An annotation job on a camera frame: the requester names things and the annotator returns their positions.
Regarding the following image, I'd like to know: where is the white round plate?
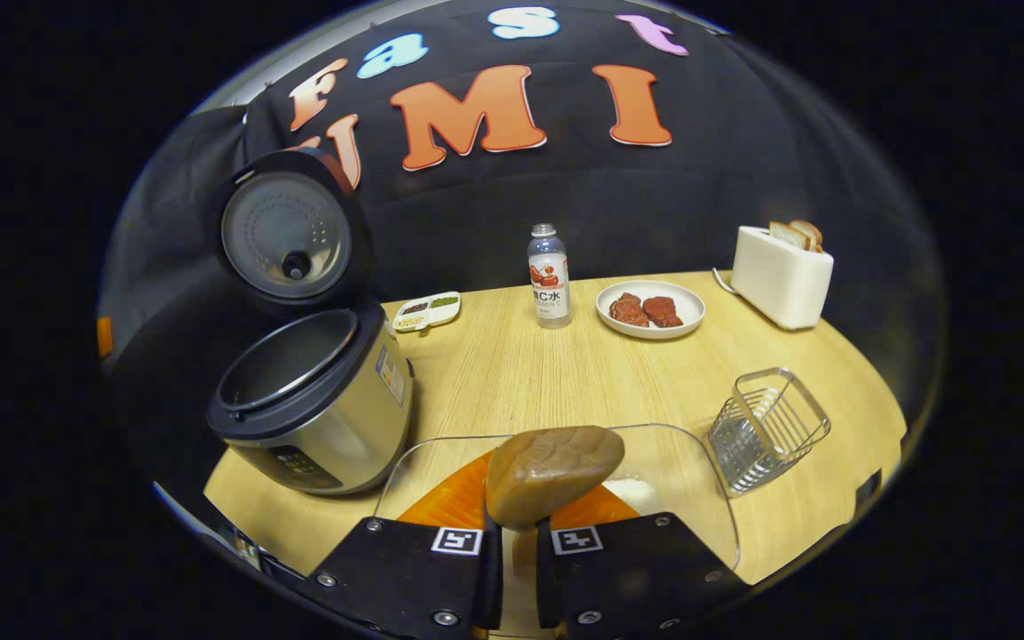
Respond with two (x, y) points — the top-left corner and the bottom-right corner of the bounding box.
(596, 280), (707, 340)

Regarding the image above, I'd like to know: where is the white rice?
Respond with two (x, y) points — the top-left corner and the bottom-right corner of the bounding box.
(605, 477), (660, 516)

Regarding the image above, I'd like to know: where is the white toaster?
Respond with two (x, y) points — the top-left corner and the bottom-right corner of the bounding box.
(731, 225), (835, 331)

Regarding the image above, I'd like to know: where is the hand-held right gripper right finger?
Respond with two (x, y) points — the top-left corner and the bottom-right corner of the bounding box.
(534, 480), (748, 639)

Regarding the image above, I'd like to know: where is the white divided bean dish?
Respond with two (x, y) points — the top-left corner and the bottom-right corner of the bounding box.
(392, 291), (462, 333)

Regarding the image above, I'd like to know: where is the clear plastic rice box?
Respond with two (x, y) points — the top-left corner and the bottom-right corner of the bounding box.
(374, 422), (741, 588)

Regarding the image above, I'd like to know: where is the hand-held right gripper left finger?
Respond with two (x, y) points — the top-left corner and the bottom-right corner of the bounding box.
(294, 449), (504, 639)

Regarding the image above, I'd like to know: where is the metal wire chopstick holder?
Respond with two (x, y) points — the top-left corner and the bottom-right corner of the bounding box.
(708, 367), (832, 497)

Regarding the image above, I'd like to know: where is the red meat piece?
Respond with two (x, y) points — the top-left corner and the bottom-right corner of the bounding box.
(642, 296), (684, 329)
(608, 292), (651, 328)

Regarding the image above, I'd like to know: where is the wooden spoon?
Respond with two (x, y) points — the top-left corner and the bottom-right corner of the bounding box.
(485, 425), (626, 583)

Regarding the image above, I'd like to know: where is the silver black rice cooker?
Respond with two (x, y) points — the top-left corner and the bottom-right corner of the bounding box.
(205, 147), (415, 496)

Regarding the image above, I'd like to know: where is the small printed card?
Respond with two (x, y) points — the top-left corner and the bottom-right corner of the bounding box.
(232, 529), (264, 570)

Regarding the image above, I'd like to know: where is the clear drink bottle red label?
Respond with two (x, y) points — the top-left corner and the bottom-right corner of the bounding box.
(527, 223), (572, 330)

